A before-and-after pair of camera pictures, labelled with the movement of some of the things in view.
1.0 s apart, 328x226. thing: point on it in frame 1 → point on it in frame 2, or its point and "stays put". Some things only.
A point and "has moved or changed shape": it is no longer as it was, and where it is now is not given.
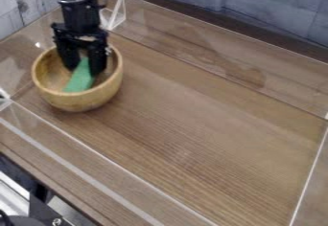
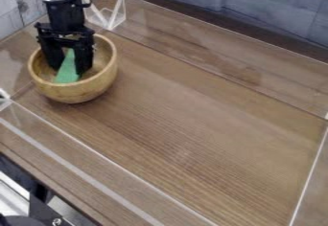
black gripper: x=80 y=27 → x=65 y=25
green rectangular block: x=80 y=79 has moved or changed shape
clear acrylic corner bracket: x=111 y=17 stays put
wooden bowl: x=49 y=75 has moved or changed shape
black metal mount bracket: x=43 y=212 stays put
